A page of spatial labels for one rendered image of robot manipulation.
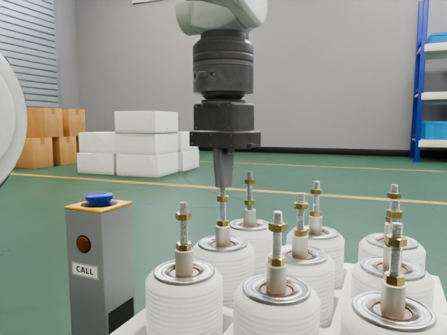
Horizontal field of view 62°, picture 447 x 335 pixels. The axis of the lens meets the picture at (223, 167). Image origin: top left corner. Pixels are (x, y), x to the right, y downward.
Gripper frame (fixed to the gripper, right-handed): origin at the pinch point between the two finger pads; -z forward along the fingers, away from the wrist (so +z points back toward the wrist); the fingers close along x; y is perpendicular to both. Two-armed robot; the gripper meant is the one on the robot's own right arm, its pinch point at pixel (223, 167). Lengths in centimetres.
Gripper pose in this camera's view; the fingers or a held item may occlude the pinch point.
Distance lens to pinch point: 55.7
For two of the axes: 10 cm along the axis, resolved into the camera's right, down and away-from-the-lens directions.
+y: 6.7, -0.9, 7.4
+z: 0.0, -9.9, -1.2
